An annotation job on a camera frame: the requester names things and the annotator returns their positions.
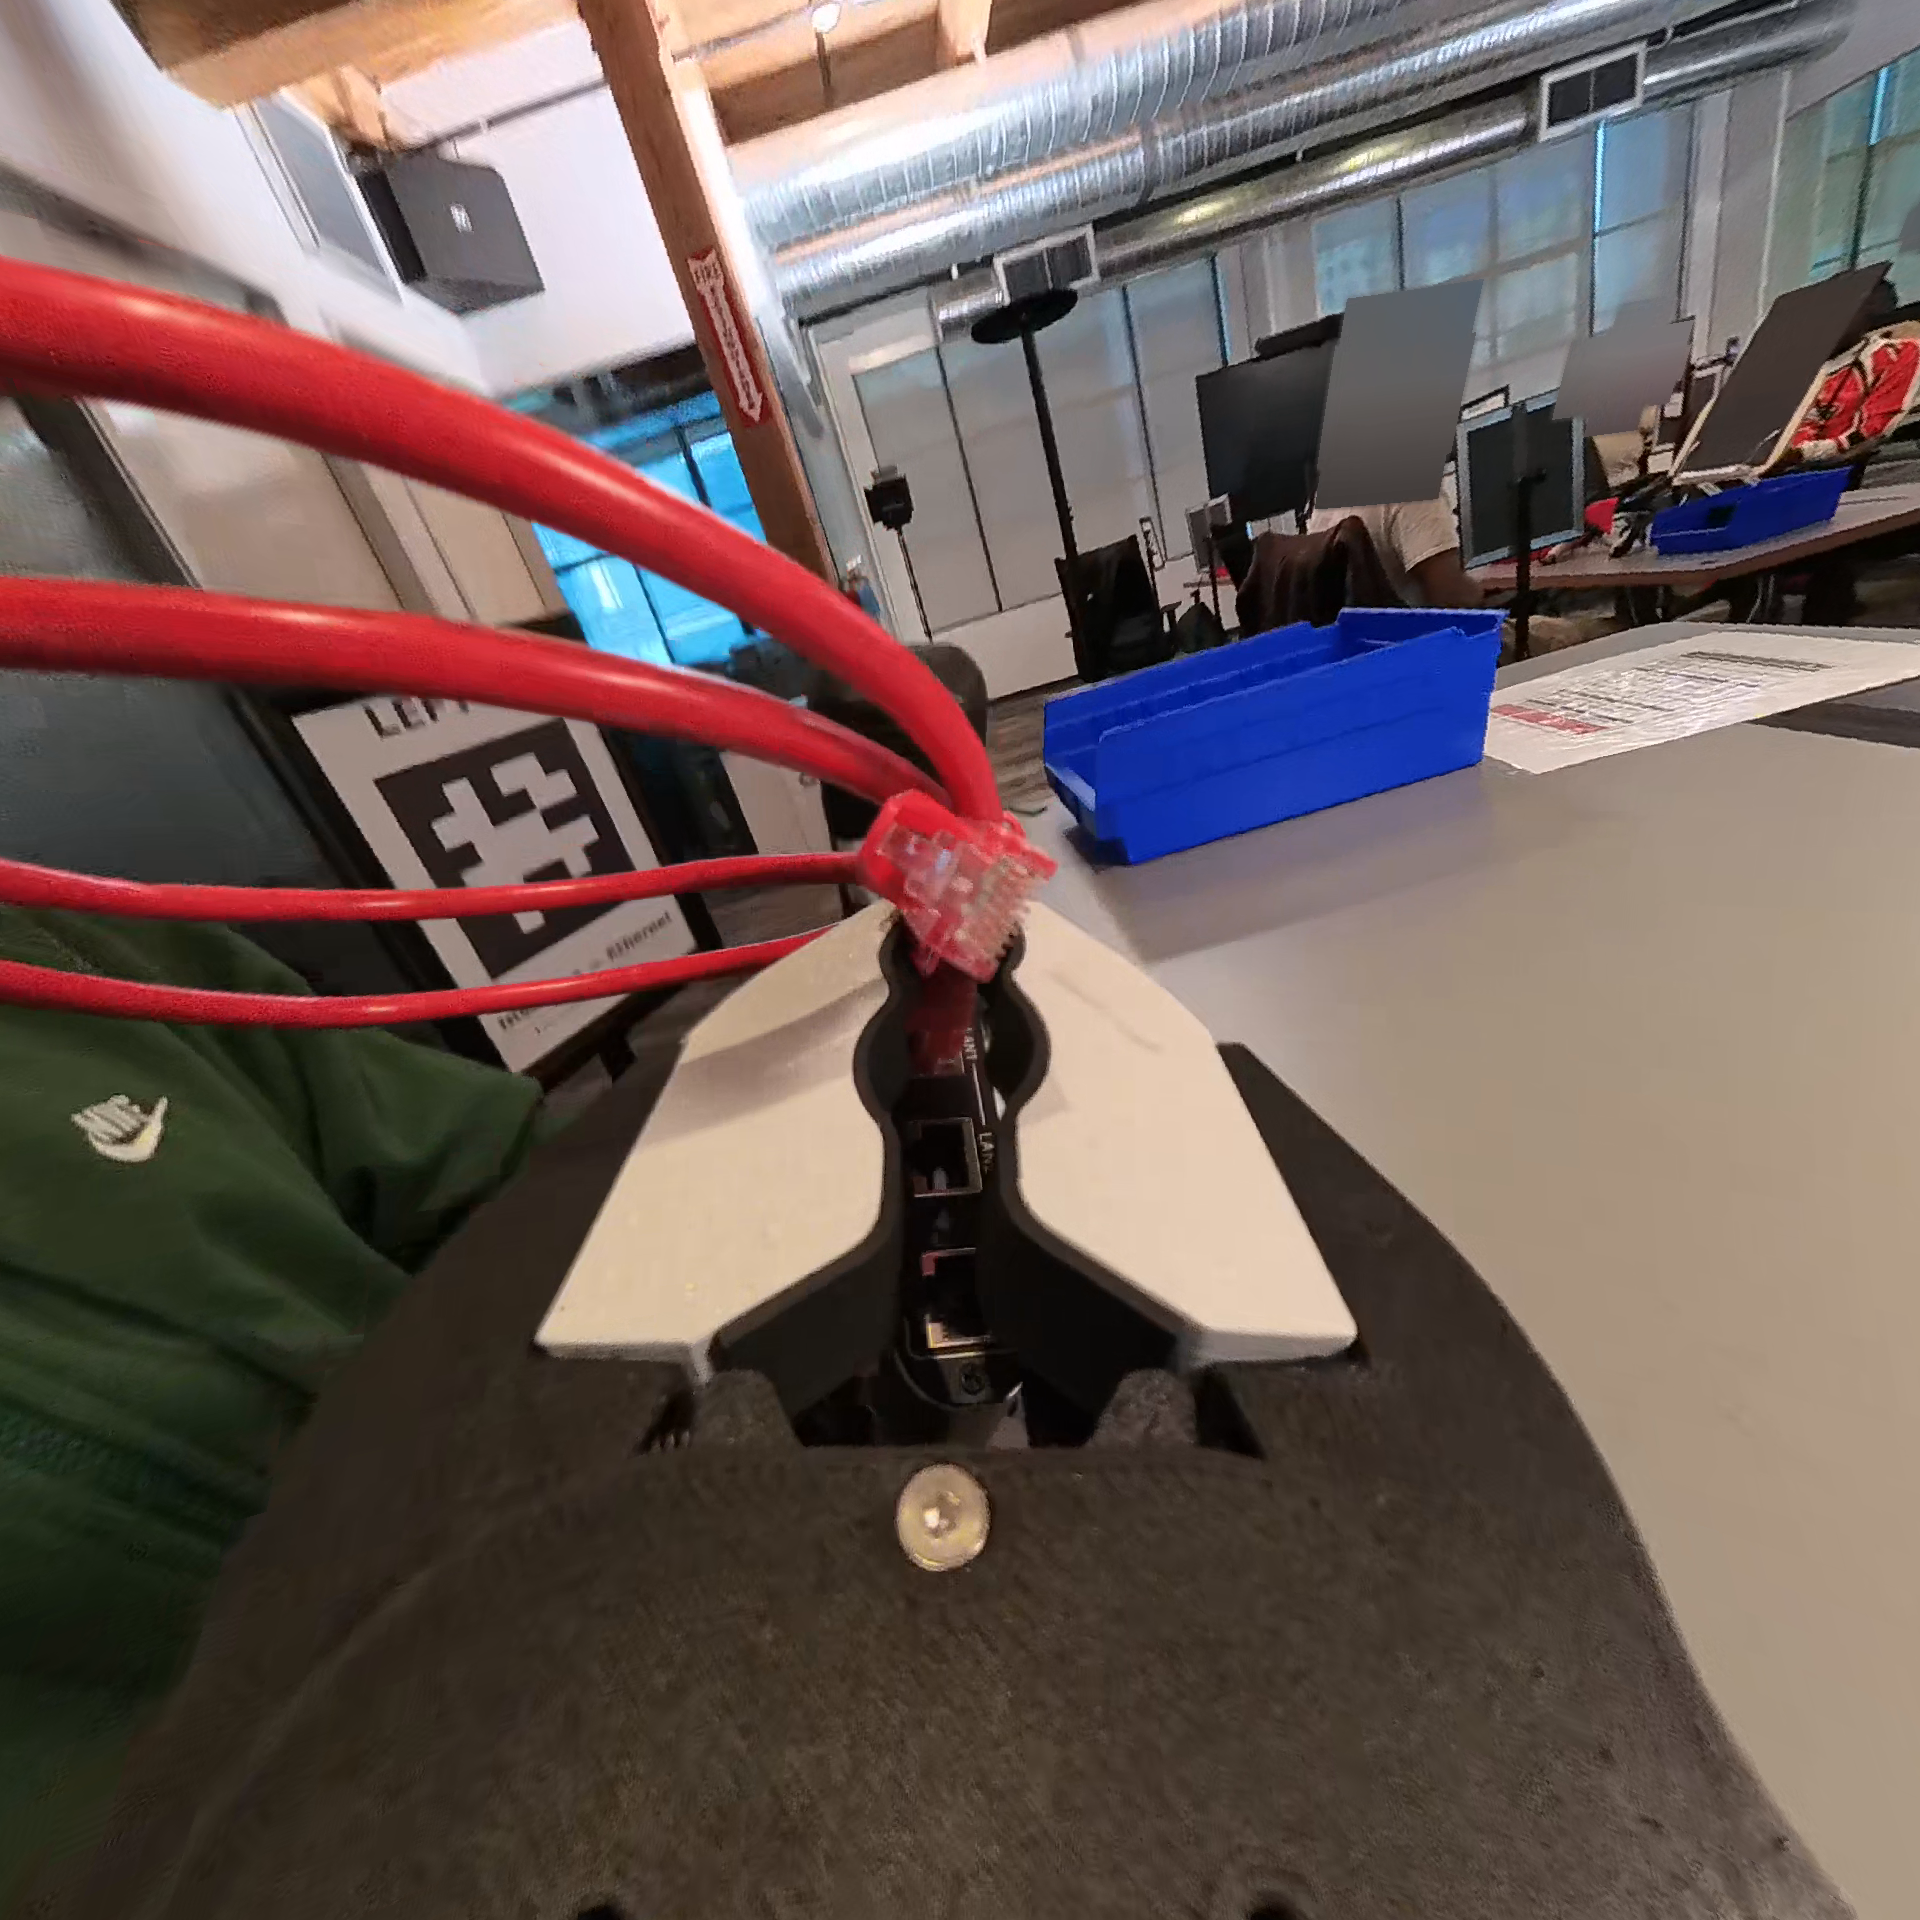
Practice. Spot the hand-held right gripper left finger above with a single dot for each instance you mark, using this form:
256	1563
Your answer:
733	1185

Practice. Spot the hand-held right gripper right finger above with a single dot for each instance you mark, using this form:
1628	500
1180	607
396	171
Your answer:
1170	1185

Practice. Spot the black network switch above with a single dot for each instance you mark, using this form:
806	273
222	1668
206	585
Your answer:
945	1200

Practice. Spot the blue plastic bin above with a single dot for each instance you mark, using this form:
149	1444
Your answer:
1276	734

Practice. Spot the black office chair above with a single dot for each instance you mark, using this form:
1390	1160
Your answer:
1117	600

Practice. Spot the black floor lamp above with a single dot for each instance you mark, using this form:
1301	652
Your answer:
1026	315

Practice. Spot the dark jacket on chair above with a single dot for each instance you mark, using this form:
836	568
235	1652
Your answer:
1306	579

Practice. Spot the large black screen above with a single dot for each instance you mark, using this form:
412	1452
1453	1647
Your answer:
1260	435

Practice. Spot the red arrow sign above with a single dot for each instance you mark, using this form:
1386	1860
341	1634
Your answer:
728	338

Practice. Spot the framed marker sign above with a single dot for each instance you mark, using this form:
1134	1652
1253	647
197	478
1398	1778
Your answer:
493	839

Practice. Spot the person's green sweatshirt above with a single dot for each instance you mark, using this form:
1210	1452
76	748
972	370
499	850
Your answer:
180	1276

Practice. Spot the small monitor on pole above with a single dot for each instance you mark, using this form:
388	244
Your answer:
1515	481

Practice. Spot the printed paper sheet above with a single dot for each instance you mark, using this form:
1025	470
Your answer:
1680	697

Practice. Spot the blue bin on table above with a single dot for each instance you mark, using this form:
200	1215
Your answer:
1747	516

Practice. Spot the black camera tripod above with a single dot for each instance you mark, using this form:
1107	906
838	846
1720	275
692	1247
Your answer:
892	504

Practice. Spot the wooden post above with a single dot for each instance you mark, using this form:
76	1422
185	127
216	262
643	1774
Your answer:
705	271

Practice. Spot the metal ventilation duct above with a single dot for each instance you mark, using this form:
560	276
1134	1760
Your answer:
1200	119

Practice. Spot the black wall speaker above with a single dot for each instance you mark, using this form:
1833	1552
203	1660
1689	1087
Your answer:
457	234

